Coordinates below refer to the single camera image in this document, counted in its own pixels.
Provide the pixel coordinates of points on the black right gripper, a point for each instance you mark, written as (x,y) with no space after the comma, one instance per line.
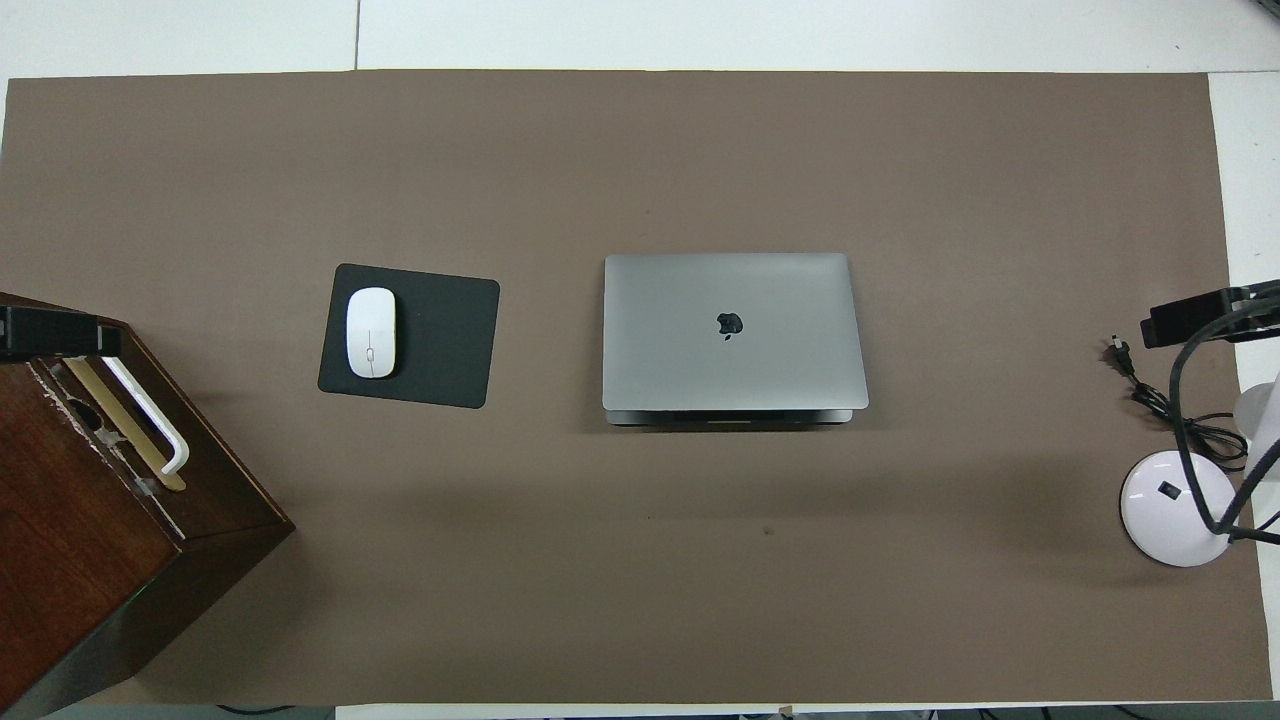
(1265,293)

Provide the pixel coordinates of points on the grey laptop with apple logo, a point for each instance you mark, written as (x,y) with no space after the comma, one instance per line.
(780,340)

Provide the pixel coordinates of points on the dark brown wooden box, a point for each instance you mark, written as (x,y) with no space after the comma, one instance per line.
(60,520)

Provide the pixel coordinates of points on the white desk lamp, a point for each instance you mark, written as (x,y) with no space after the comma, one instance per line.
(1170,510)

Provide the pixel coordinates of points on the white computer mouse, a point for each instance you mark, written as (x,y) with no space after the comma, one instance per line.
(371,333)

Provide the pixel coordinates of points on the black mouse pad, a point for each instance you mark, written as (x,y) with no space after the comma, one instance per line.
(440,320)

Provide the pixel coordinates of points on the brown table mat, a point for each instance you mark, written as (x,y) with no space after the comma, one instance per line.
(640,150)

